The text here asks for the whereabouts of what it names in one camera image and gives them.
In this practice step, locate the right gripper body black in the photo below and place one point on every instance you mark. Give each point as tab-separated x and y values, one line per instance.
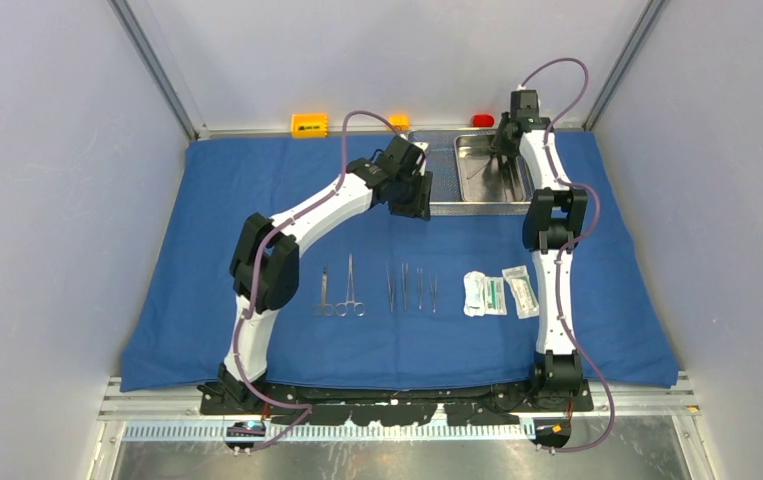
500	143

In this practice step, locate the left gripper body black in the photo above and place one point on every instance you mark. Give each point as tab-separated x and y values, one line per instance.
411	196

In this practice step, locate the thin steel tweezers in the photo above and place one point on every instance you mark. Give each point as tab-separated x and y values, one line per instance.
420	288

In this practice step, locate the blunt steel tweezers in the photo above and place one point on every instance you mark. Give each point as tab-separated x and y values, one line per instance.
404	285

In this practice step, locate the pointed steel tweezers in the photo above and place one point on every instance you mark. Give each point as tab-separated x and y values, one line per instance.
433	291

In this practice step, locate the steel forceps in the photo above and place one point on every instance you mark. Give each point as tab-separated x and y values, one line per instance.
391	288

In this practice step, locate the white gauze roll packet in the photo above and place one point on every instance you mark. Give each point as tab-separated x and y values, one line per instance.
474	303

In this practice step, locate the steel hemostat ring handles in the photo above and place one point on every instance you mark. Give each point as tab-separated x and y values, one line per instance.
350	305

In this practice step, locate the green white sterile packet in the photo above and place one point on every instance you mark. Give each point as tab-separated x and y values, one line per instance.
493	291

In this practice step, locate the steel scalpel handle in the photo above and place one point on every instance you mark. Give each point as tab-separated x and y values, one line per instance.
489	167

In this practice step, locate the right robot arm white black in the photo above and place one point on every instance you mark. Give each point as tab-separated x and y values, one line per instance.
550	232

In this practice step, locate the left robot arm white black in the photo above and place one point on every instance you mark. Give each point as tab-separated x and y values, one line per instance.
265	266

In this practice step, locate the red toy block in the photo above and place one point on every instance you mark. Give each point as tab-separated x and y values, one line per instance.
482	121

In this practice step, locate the small orange toy block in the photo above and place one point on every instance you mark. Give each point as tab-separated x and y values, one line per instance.
400	123

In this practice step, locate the yellow toy block large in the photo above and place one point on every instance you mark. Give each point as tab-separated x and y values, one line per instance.
309	126

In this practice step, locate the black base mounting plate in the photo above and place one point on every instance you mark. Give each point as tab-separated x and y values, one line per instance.
496	404

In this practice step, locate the aluminium frame rail right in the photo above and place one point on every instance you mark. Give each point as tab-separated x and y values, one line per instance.
643	27

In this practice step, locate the aluminium frame post left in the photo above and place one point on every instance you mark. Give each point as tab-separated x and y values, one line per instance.
143	29

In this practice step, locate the aluminium front rail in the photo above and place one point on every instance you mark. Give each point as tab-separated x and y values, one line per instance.
174	414

